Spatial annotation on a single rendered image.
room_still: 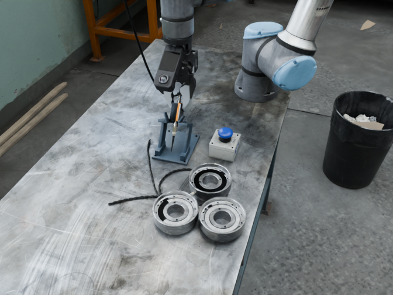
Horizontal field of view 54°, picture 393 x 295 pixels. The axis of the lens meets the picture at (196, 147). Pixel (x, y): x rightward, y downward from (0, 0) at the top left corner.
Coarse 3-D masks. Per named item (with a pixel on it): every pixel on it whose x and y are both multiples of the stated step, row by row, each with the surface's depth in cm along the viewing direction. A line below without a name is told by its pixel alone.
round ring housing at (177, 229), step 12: (168, 192) 91; (180, 192) 91; (156, 204) 89; (168, 204) 89; (180, 204) 89; (192, 204) 89; (156, 216) 87; (168, 216) 87; (192, 216) 87; (168, 228) 84; (180, 228) 84
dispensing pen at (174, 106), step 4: (180, 92) 102; (180, 96) 103; (180, 100) 103; (172, 104) 101; (176, 104) 101; (172, 108) 102; (176, 108) 101; (172, 112) 102; (176, 112) 101; (172, 116) 102; (172, 120) 102; (176, 124) 103; (176, 128) 104; (172, 140) 104; (172, 144) 104; (172, 148) 105
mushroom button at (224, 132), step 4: (220, 128) 104; (224, 128) 104; (228, 128) 104; (220, 132) 103; (224, 132) 102; (228, 132) 102; (232, 132) 103; (220, 136) 102; (224, 136) 102; (228, 136) 102
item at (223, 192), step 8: (200, 168) 98; (208, 168) 99; (216, 168) 99; (224, 168) 97; (192, 176) 96; (200, 176) 96; (208, 176) 97; (216, 176) 96; (192, 184) 93; (200, 184) 94; (216, 184) 94; (200, 192) 91; (208, 192) 91; (216, 192) 91; (224, 192) 92
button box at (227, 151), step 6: (216, 132) 107; (216, 138) 105; (222, 138) 105; (228, 138) 105; (234, 138) 105; (210, 144) 103; (216, 144) 103; (222, 144) 103; (228, 144) 103; (234, 144) 103; (210, 150) 105; (216, 150) 104; (222, 150) 103; (228, 150) 102; (234, 150) 102; (210, 156) 106; (216, 156) 105; (222, 156) 104; (228, 156) 104; (234, 156) 104
